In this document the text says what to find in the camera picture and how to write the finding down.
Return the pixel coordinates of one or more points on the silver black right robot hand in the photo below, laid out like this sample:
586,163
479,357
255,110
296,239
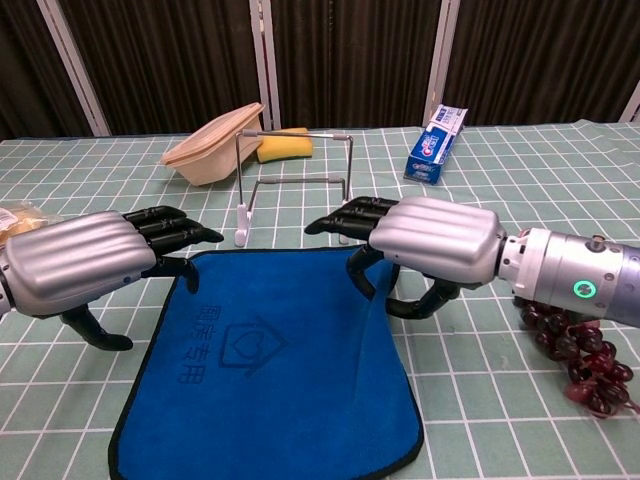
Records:
435,237

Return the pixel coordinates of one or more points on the blue white toothpaste box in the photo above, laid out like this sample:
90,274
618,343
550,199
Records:
435,147

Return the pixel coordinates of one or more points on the yellow sponge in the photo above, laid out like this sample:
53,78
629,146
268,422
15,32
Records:
285,147

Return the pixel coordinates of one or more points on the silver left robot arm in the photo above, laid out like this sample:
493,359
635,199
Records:
5,285

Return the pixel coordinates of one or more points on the dark pleated curtain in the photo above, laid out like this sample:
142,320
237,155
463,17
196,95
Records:
165,65

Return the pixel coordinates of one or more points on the dark red grape bunch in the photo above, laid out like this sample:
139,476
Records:
575,350

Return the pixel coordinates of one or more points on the green checkered tablecloth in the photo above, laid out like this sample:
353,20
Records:
500,400

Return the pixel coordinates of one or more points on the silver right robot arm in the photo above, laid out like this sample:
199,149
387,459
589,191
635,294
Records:
575,280

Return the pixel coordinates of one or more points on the blue cloth mat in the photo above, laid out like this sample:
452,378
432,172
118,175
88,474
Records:
275,365

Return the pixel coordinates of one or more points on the grey metal partition post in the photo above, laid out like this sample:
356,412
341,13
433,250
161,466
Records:
632,105
75,65
442,60
265,62

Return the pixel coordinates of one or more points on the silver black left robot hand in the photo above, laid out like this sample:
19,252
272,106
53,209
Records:
80,260

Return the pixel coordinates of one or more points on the bread in clear bag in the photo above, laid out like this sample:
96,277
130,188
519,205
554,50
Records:
20,217

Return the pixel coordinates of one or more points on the beige plastic bowl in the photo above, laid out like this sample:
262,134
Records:
215,147

